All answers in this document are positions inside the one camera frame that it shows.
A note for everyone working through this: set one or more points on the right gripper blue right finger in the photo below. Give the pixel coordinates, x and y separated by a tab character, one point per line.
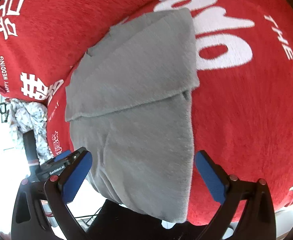
257	220

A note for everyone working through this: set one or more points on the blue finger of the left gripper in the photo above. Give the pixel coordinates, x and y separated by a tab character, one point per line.
63	155

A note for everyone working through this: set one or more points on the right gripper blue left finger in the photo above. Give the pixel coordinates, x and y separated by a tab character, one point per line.
29	220

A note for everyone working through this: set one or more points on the grey knit sweater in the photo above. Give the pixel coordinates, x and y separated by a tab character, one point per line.
129	104

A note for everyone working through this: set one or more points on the white floral crumpled quilt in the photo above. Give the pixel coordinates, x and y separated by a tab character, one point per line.
29	116

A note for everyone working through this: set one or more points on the person's dark trousers leg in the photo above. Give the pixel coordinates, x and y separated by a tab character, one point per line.
115	222

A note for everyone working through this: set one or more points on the red printed bed blanket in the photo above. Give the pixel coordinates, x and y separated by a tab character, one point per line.
242	109

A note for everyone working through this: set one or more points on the red printed pillow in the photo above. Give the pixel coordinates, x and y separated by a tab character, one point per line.
41	40

